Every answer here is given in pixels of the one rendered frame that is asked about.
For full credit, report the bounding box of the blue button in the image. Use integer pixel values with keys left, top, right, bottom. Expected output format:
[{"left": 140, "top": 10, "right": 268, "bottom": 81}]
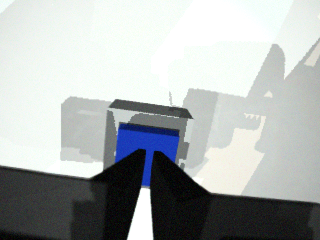
[{"left": 103, "top": 99, "right": 194, "bottom": 189}]

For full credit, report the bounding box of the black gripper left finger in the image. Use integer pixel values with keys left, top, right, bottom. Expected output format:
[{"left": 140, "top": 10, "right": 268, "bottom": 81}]
[{"left": 0, "top": 149, "right": 146, "bottom": 240}]

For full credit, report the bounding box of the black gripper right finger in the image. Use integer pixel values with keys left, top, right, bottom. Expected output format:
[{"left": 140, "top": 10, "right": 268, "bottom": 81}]
[{"left": 149, "top": 151, "right": 320, "bottom": 240}]

